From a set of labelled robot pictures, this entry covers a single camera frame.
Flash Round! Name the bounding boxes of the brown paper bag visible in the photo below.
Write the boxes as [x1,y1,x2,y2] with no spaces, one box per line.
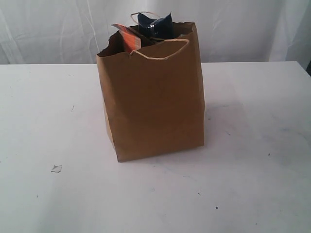
[97,22,205,162]

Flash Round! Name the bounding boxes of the long pasta packet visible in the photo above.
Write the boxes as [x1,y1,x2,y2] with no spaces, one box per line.
[138,13,174,39]

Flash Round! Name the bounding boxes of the small clear wrapper scrap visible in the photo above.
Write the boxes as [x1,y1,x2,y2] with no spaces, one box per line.
[51,165,62,173]

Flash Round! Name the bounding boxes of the white backdrop curtain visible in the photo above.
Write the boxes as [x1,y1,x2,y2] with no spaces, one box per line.
[0,0,311,67]

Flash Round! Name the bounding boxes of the brown pouch orange label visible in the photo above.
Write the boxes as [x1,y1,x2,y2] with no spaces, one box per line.
[111,24,155,53]

